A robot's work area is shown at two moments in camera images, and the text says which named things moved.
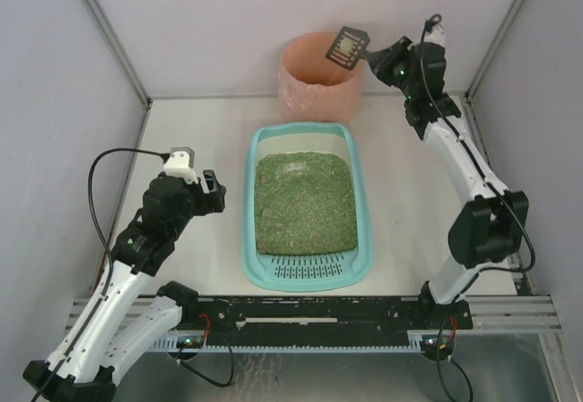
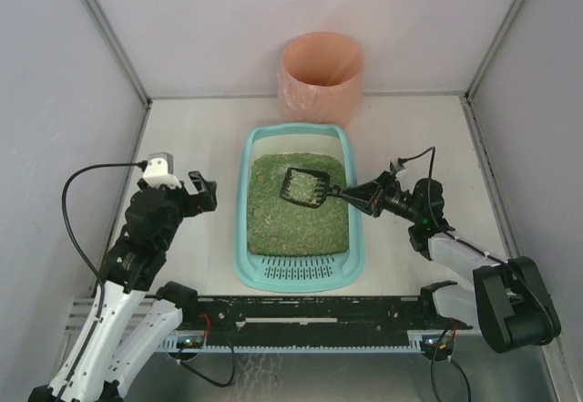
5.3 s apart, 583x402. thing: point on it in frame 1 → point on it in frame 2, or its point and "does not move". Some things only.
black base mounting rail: [320, 318] does not move
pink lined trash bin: [315, 88] does not move
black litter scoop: [348, 47] → [326, 190]
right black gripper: [393, 56] → [375, 197]
